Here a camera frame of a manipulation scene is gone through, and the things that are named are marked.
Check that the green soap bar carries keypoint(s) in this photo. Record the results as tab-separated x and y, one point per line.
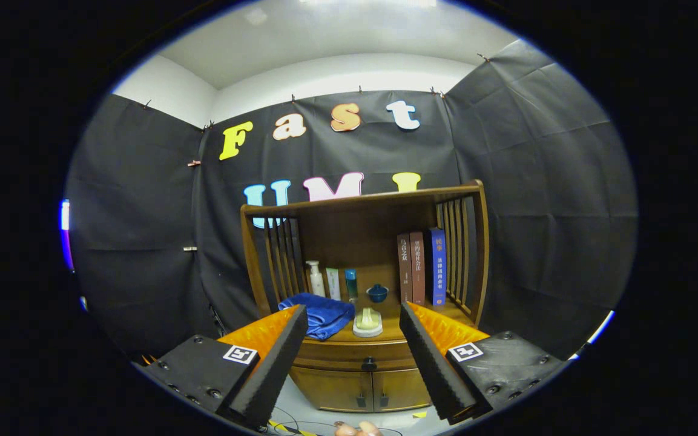
368	320

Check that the white pump bottle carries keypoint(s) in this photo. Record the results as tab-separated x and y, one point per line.
316	283

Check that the teal bottle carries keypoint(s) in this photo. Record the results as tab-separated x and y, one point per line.
351	284

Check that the wooden drawer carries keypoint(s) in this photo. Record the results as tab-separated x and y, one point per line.
336	354

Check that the blue book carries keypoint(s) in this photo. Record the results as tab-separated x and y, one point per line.
436	266

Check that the reddish brown book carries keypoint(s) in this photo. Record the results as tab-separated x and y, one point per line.
417	266

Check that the yellow black floor tape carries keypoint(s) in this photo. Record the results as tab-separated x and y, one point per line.
288	429

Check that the white green tube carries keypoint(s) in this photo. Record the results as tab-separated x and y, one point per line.
333	284

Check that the wooden cabinet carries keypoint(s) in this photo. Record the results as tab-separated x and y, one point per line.
355	236

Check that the wooden countertop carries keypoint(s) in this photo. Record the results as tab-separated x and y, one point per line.
392	332

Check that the blue lidded teacup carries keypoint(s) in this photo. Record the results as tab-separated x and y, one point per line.
377	294

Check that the black backdrop cloth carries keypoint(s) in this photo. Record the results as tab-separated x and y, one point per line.
536	181

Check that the wooden cabinet door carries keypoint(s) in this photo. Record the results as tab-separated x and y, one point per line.
400	390
336	390

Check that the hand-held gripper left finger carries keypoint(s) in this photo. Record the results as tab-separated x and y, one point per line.
276	366

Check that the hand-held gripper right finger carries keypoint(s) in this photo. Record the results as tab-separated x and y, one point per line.
430	363

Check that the dark brown book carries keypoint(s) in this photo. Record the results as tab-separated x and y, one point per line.
404	266

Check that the folded blue towel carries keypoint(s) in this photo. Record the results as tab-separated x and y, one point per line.
324	315

